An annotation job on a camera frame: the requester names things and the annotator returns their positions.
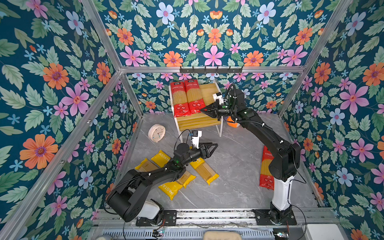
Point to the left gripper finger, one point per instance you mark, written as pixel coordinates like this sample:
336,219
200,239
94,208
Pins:
211,146
208,153

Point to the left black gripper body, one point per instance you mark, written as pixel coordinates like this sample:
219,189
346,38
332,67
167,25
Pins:
194,154

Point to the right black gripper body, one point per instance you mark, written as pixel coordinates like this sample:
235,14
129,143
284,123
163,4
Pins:
222,110

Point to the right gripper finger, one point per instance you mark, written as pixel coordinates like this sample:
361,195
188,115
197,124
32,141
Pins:
210,108
209,113

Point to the red spaghetti bag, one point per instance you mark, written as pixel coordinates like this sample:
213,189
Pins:
194,96
180,101
266,178

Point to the yellow pasta bag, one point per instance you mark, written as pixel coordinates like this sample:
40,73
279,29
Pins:
204,170
161,158
171,189

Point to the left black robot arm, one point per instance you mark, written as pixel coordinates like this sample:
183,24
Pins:
129,197

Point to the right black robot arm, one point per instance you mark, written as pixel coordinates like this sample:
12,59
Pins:
287,156

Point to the orange fish plush toy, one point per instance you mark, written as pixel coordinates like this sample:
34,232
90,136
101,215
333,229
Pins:
232,123

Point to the pink round alarm clock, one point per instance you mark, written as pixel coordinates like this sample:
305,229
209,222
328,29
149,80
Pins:
156,133

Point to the beige padded object bottom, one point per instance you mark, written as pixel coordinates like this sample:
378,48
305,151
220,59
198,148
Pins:
221,235

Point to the white box bottom right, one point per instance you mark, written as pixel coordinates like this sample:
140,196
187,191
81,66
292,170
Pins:
323,232

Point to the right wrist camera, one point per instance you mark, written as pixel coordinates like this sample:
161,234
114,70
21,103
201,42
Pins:
218,97

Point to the black wall hook rail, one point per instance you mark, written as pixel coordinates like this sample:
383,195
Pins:
215,70

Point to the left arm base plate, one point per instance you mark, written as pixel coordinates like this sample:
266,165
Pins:
163,218

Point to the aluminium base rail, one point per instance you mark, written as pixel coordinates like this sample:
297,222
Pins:
248,218

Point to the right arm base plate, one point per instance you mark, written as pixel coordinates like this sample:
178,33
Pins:
266,217

